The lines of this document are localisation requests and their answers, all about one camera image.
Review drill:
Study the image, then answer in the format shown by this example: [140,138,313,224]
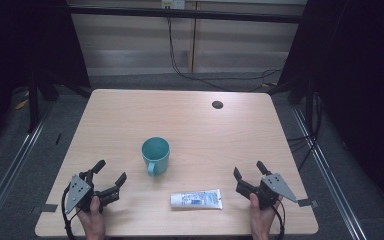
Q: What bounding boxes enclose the white wall socket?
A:
[160,0,186,10]

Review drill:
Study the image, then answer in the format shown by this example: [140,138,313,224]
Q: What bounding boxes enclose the black horizontal bar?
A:
[68,4,306,24]

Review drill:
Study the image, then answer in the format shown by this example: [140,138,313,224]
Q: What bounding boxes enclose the white toothpaste tube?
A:
[169,188,224,211]

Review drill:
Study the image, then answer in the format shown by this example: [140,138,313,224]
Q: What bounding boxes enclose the metal floor rail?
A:
[0,103,55,233]
[291,105,369,240]

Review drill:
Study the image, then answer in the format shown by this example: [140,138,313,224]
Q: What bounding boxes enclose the black wall cable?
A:
[166,6,283,93]

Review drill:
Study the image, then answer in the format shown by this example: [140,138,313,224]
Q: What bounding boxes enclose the person's left hand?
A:
[75,195,107,240]

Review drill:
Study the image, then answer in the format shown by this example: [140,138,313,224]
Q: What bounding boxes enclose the black metal stand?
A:
[26,71,93,134]
[266,78,318,141]

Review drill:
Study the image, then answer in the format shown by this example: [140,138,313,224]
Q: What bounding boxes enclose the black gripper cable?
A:
[61,184,81,240]
[270,199,287,240]

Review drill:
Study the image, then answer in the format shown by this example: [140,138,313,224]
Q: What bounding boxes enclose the yellow floor scrap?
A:
[14,91,30,111]

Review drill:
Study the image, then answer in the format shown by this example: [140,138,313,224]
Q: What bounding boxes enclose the black floor cables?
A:
[286,93,324,173]

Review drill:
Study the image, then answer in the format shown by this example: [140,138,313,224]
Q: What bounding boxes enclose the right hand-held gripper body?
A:
[235,172,298,210]

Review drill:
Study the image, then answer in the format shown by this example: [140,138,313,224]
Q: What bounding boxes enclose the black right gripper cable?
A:
[270,199,287,240]

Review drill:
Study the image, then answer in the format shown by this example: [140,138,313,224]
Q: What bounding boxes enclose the dark curtain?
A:
[277,0,384,218]
[0,0,92,158]

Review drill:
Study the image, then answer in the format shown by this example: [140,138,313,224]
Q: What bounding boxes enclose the person's right hand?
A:
[249,192,283,240]

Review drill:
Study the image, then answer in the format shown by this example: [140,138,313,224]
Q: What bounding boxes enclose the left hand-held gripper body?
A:
[64,170,120,215]

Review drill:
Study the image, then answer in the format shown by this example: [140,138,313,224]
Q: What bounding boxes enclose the teal cup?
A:
[141,136,171,177]

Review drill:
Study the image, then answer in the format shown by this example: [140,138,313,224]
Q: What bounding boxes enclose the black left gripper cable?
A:
[61,184,81,240]

